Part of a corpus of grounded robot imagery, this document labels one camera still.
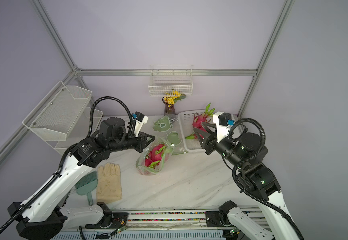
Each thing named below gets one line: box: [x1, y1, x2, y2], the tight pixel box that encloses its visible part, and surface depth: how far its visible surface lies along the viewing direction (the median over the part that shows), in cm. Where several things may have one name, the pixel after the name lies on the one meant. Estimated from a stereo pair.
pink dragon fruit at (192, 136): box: [184, 133, 198, 140], surface depth 103 cm
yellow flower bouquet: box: [163, 90, 187, 107], surface depth 100 cm
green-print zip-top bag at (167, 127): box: [152, 114, 188, 155], surface depth 102 cm
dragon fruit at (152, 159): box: [144, 144, 166, 169], surface depth 76 cm
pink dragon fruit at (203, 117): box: [192, 102, 216, 133], surface depth 106 cm
